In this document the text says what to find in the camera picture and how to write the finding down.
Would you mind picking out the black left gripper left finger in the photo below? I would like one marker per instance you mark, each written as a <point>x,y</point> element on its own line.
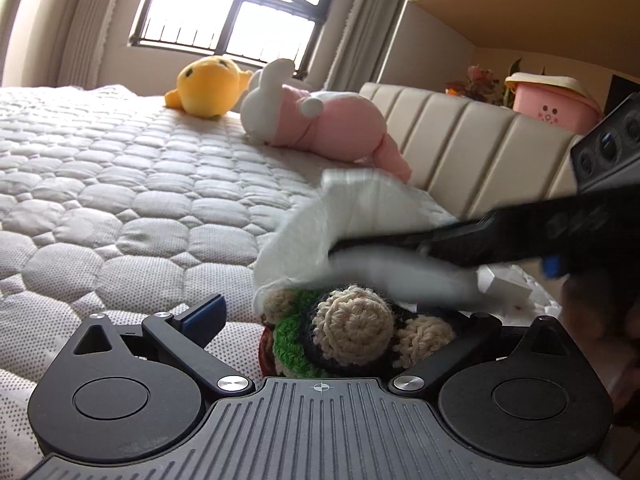
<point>181,340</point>

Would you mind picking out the crochet plant pot toy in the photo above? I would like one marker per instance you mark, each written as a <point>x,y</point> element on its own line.
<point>348,331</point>

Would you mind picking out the pink white plush rabbit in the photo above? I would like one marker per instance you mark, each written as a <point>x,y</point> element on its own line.
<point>341,126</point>

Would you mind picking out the white quilted mattress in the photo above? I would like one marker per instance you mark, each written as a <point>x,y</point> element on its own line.
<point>113,204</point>

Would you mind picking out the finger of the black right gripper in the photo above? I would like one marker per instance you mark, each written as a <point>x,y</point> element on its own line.
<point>460,239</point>
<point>450,259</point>

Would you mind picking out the person's hand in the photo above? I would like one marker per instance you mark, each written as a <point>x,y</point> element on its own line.
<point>607,335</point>

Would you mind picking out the black framed window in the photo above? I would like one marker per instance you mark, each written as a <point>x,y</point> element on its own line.
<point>253,32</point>

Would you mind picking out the white paper towel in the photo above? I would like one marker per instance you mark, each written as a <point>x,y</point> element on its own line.
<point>336,239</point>

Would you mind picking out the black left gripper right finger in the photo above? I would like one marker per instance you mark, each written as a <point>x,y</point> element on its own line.
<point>475,335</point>

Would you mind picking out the beige padded headboard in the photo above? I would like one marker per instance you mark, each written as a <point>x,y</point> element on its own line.
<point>471,156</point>

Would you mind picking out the yellow plush toy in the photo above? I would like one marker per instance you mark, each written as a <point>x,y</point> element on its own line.
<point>208,87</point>

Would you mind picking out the beige curtain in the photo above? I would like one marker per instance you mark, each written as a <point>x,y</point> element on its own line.
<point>353,44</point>

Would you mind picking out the pink storage box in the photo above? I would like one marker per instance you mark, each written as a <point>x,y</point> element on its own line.
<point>556,100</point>

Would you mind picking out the artificial flower plant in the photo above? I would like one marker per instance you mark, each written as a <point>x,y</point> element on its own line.
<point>482,86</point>

